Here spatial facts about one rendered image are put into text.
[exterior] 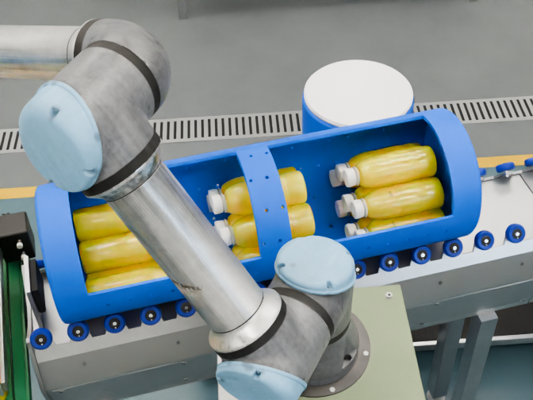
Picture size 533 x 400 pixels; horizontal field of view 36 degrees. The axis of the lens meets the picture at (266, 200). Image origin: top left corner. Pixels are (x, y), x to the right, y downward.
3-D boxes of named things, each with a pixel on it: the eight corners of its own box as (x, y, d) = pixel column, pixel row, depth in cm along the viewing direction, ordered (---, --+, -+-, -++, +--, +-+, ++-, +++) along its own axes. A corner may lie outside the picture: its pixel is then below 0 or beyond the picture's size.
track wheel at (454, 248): (462, 236, 181) (458, 234, 183) (443, 240, 180) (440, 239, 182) (465, 255, 182) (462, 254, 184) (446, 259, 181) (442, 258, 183)
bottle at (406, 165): (440, 164, 171) (359, 182, 168) (434, 182, 176) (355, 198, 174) (428, 137, 174) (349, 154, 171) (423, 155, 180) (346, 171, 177)
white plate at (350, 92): (281, 86, 212) (281, 89, 213) (351, 142, 196) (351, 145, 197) (363, 47, 223) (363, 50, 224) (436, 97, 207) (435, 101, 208)
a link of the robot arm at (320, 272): (364, 296, 130) (370, 240, 120) (329, 362, 122) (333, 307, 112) (295, 270, 134) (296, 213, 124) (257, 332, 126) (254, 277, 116)
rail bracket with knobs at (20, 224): (38, 267, 190) (27, 237, 182) (6, 274, 189) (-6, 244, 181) (35, 236, 196) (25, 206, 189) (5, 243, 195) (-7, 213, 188)
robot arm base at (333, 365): (368, 378, 131) (373, 344, 124) (274, 393, 129) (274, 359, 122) (347, 302, 141) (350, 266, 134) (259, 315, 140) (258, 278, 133)
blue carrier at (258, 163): (468, 261, 182) (495, 175, 161) (70, 351, 169) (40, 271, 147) (420, 168, 200) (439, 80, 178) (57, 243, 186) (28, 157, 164)
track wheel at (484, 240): (494, 228, 182) (490, 228, 184) (475, 232, 182) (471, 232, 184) (496, 248, 183) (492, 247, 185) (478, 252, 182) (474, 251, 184)
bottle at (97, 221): (70, 203, 169) (155, 186, 171) (75, 220, 175) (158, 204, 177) (74, 232, 165) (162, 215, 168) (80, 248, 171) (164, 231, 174)
